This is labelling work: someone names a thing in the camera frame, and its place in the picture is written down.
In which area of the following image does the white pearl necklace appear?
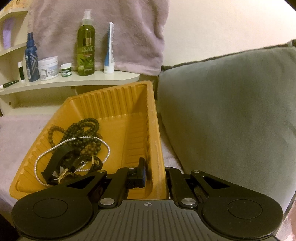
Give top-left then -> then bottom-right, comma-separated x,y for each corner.
33,136 -> 112,187

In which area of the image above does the orange ribbed plastic tray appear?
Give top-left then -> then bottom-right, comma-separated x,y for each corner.
10,81 -> 168,200

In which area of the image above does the dark wooden bead necklace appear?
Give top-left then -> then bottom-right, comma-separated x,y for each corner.
47,117 -> 103,163

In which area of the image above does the black strap wristwatch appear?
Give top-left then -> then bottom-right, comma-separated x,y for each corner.
47,154 -> 103,185

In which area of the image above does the black wristband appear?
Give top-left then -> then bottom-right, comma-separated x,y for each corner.
42,144 -> 73,182

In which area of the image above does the grey-green cushion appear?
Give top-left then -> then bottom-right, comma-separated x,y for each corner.
158,40 -> 295,209

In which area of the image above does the white blue tube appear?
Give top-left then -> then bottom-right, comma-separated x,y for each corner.
104,22 -> 115,74

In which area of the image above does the mauve fleece bed cover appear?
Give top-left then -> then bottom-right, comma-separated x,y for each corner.
1,114 -> 52,212

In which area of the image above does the small green-lidded jar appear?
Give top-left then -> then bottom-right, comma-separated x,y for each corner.
61,63 -> 72,77

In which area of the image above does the white cream jar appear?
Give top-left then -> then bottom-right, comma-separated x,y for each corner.
38,56 -> 59,81

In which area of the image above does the cream corner shelf unit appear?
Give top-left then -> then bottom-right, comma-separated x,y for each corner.
1,7 -> 142,116

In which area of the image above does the mauve fleece hanging blanket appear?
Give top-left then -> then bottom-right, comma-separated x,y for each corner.
28,1 -> 169,76

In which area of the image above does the green olive spray bottle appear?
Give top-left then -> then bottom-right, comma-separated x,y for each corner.
77,9 -> 95,76

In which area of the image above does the small black white stick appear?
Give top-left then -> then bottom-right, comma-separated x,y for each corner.
18,61 -> 25,82

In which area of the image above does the blue spray bottle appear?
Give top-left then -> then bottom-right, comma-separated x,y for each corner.
25,32 -> 40,82

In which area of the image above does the purple lotion tube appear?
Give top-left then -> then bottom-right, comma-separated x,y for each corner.
3,17 -> 15,50

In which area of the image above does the beige cardboard box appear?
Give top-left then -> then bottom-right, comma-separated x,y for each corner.
2,0 -> 31,11

